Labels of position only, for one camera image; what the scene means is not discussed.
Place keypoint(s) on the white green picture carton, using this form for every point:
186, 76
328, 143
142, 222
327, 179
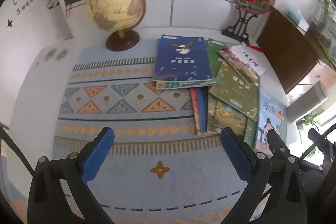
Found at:
321, 32

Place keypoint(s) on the red cover book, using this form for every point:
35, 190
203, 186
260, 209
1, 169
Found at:
195, 111

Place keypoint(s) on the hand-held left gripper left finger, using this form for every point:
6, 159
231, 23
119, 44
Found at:
98, 154

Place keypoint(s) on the blue patterned mat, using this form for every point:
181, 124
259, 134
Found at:
147, 134

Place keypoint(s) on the leafy cover book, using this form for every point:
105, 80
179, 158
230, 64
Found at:
173, 85

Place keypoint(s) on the light blue tissue box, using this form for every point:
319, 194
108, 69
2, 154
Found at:
296, 16

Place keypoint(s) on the blue bird cover book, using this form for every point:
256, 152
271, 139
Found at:
181, 66

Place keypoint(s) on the green floor plant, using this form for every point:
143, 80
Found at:
309, 120

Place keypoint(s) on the olive green insect book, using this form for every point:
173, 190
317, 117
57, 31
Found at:
236, 94

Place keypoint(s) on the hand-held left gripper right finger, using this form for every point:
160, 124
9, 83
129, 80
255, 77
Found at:
235, 153

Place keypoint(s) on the light blue cartoon book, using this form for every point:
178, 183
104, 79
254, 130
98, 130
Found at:
270, 113

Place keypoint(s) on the grey cylindrical bin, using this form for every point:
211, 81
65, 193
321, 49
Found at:
307, 100

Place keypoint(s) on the dark green plain book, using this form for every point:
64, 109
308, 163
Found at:
250, 134

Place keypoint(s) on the beige globe on wooden base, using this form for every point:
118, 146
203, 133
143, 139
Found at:
115, 3

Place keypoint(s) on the yellow green illustrated book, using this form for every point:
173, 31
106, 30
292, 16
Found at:
225, 116

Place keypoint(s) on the dark blue cover book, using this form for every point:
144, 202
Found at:
203, 108

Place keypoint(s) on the dark green labelled book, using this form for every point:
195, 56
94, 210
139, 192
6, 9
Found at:
213, 56

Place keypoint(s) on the brown wooden cabinet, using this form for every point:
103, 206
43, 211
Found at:
283, 40

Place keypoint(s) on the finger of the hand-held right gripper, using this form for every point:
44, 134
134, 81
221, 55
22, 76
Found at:
275, 142
321, 141

